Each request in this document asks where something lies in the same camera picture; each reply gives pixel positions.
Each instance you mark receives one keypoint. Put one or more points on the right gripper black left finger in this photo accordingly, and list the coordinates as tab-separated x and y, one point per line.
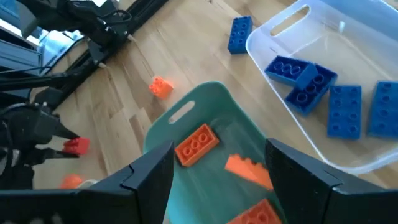
93	205

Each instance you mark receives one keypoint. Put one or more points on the black aluminium table frame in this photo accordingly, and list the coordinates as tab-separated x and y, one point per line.
149	11

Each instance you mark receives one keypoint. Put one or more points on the blue toy block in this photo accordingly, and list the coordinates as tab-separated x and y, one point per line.
311	96
287	71
344	112
240	35
385	109

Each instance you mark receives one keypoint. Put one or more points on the small orange toy block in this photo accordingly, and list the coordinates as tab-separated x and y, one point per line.
160	87
71	182

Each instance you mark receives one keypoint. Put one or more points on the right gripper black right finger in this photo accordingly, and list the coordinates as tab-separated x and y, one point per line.
326	202

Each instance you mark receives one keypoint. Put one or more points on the long orange toy block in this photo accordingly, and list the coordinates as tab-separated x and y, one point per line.
196	144
248	170
256	215

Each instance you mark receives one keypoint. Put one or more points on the clear plastic bin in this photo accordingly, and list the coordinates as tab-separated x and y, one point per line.
357	46

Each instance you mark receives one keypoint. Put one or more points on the long red toy block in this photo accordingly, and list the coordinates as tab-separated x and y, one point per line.
76	146

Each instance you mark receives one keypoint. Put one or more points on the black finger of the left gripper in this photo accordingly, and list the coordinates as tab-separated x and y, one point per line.
53	154
63	133

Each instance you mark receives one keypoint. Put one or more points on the teal plastic bin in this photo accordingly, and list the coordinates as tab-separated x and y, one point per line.
202	186

